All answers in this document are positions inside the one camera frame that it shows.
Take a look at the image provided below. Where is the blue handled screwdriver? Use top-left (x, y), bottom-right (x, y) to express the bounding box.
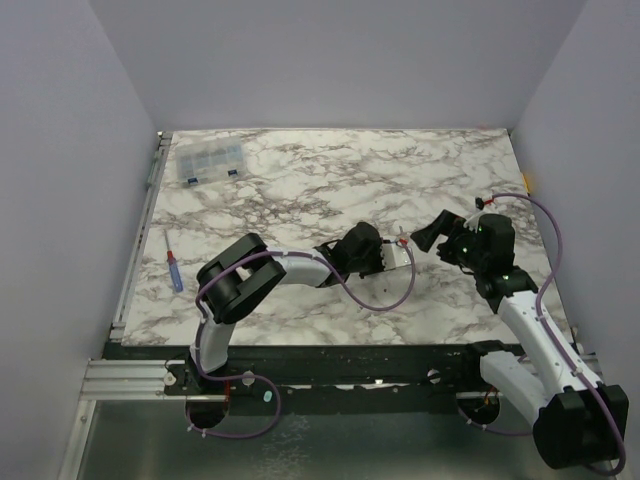
top-left (163, 230), bottom-right (184, 293)

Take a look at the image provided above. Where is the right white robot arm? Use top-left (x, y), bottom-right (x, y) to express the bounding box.
top-left (411, 210), bottom-right (629, 469)

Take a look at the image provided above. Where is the aluminium frame rail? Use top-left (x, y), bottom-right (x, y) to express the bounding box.
top-left (79, 130), bottom-right (174, 401)

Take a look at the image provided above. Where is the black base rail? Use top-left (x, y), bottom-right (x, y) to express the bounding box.
top-left (103, 342), bottom-right (498, 422)

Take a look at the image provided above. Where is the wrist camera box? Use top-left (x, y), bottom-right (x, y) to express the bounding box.
top-left (381, 241), bottom-right (411, 271)
top-left (463, 210), bottom-right (486, 232)

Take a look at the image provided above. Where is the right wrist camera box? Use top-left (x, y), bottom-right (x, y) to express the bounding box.
top-left (463, 210), bottom-right (486, 232)

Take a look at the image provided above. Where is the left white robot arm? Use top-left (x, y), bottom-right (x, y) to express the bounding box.
top-left (186, 222), bottom-right (387, 395)

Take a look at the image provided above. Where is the clear plastic organizer box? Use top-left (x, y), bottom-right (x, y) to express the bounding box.
top-left (175, 137), bottom-right (247, 186)

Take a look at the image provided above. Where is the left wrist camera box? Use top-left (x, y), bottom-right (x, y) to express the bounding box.
top-left (381, 241), bottom-right (411, 271)

